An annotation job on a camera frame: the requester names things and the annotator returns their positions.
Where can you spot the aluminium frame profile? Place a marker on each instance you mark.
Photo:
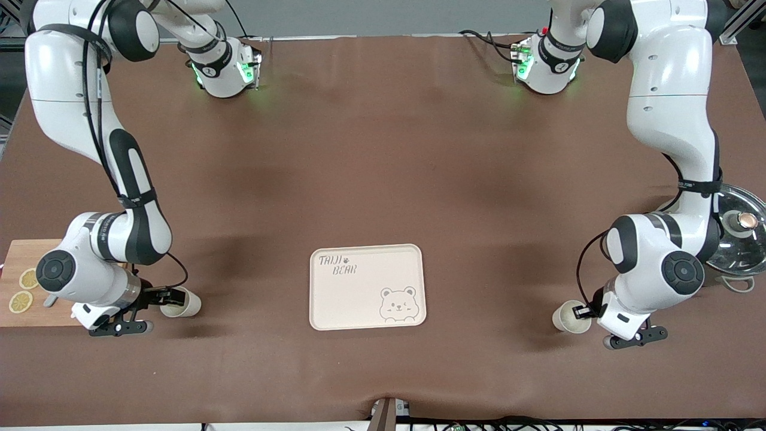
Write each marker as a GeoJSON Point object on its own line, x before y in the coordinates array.
{"type": "Point", "coordinates": [739, 24]}

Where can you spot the white bear print tray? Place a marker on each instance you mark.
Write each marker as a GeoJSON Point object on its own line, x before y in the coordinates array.
{"type": "Point", "coordinates": [365, 287]}

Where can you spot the grey plastic knife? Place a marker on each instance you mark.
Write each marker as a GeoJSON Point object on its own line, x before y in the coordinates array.
{"type": "Point", "coordinates": [49, 301]}

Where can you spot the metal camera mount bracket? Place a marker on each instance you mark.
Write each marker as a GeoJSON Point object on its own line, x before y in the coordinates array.
{"type": "Point", "coordinates": [386, 413]}

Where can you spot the brown table mat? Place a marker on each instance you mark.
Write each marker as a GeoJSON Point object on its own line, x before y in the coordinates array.
{"type": "Point", "coordinates": [383, 179]}

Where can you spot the yellow lemon slice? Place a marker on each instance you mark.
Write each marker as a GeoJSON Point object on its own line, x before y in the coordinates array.
{"type": "Point", "coordinates": [21, 302]}
{"type": "Point", "coordinates": [27, 279]}

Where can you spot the white plastic cup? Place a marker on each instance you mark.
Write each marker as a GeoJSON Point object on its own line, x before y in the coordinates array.
{"type": "Point", "coordinates": [565, 320]}
{"type": "Point", "coordinates": [191, 306]}

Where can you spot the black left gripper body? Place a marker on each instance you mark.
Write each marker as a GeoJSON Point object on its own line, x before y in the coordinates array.
{"type": "Point", "coordinates": [594, 307]}

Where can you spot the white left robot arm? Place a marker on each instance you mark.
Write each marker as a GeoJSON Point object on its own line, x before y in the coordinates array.
{"type": "Point", "coordinates": [664, 90]}

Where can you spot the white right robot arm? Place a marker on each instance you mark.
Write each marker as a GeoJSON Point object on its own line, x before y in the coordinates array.
{"type": "Point", "coordinates": [66, 90]}

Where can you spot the wooden cutting board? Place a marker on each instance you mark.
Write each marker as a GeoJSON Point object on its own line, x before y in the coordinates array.
{"type": "Point", "coordinates": [36, 320]}

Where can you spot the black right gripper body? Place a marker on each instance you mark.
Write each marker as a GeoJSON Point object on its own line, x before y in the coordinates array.
{"type": "Point", "coordinates": [152, 296]}

